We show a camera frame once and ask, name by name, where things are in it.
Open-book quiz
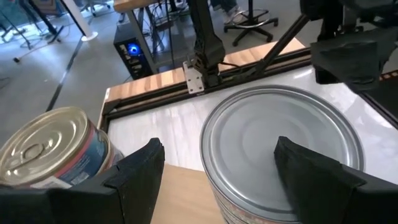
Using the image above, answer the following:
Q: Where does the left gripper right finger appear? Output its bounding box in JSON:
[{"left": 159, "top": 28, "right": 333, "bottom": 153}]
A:
[{"left": 273, "top": 136, "right": 398, "bottom": 224}]

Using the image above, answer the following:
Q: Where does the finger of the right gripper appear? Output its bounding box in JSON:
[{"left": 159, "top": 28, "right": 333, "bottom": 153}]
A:
[{"left": 310, "top": 29, "right": 398, "bottom": 93}]

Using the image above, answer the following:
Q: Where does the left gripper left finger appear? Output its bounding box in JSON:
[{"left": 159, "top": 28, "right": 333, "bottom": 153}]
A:
[{"left": 0, "top": 138, "right": 166, "bottom": 224}]

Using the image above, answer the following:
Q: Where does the green white tuna can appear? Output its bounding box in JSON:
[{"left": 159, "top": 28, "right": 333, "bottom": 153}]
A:
[{"left": 199, "top": 84, "right": 365, "bottom": 224}]

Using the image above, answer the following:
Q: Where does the blue pink salmon can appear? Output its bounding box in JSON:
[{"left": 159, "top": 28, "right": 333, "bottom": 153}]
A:
[{"left": 0, "top": 106, "right": 126, "bottom": 190}]

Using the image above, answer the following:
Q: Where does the black stool base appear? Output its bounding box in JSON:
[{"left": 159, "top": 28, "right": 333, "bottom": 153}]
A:
[{"left": 223, "top": 0, "right": 280, "bottom": 47}]

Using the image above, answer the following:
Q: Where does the person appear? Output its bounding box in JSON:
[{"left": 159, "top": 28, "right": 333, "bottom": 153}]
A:
[{"left": 210, "top": 0, "right": 248, "bottom": 25}]

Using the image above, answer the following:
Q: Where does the black computer tower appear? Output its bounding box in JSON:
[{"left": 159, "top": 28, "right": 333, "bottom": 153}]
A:
[{"left": 113, "top": 20, "right": 158, "bottom": 81}]

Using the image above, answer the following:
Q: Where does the black aluminium table frame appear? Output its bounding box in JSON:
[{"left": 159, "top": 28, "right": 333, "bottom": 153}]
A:
[{"left": 99, "top": 14, "right": 398, "bottom": 130}]

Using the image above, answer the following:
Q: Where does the white post with base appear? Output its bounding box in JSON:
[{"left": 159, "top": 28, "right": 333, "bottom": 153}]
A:
[{"left": 60, "top": 0, "right": 100, "bottom": 42}]

